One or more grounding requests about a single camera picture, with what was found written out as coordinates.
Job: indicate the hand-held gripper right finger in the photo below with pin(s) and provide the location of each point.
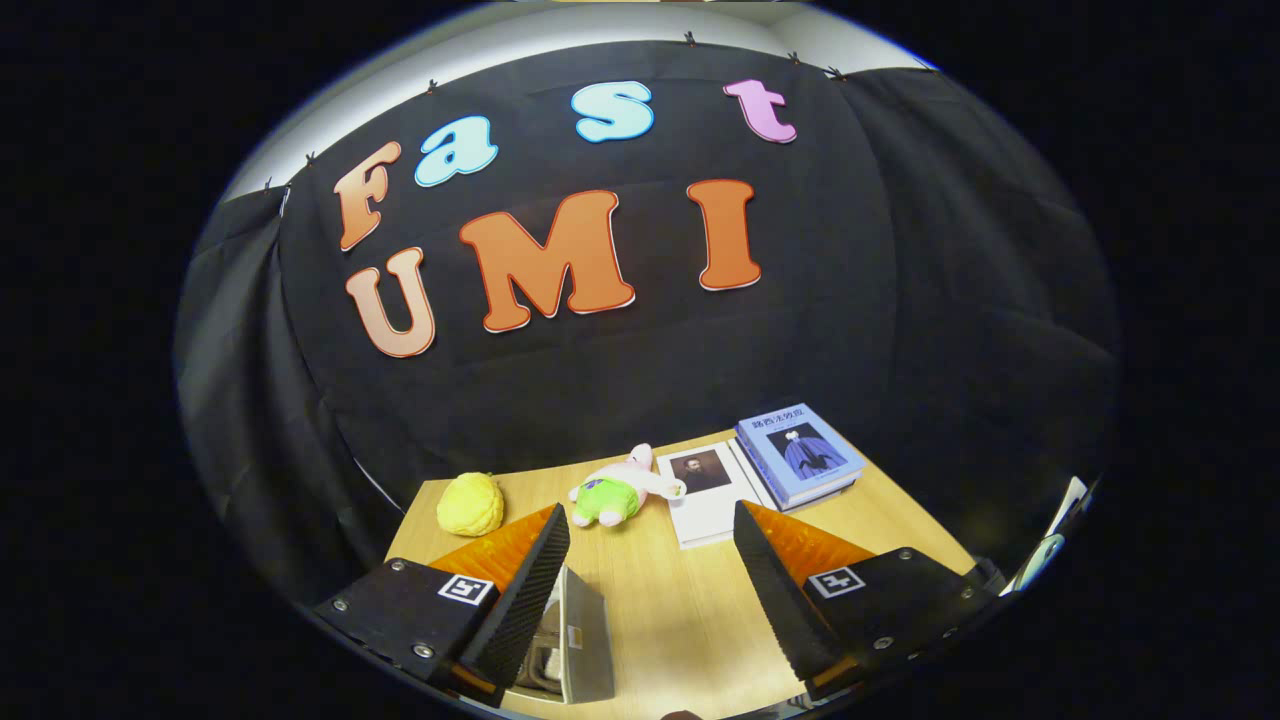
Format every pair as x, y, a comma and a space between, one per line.
775, 600

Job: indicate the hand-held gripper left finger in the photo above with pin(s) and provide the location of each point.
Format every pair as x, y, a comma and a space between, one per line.
520, 600

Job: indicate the grey fabric storage box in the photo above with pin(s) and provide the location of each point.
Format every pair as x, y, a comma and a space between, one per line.
585, 640

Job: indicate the yellow plush toy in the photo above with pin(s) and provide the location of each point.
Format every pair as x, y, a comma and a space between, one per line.
470, 505

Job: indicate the white book with dark portrait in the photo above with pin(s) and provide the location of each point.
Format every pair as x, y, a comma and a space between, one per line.
705, 510

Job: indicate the plain white book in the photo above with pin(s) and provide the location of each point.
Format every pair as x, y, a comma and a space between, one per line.
757, 487

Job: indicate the blue-edged book with white pages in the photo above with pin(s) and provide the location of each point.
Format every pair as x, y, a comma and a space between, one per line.
830, 495

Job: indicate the pink and green plush toy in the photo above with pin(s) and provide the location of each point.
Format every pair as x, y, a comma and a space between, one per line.
605, 495

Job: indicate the blue cover book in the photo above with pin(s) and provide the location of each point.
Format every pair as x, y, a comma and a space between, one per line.
800, 450

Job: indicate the black backdrop cloth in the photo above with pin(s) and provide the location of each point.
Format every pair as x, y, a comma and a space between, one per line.
850, 350

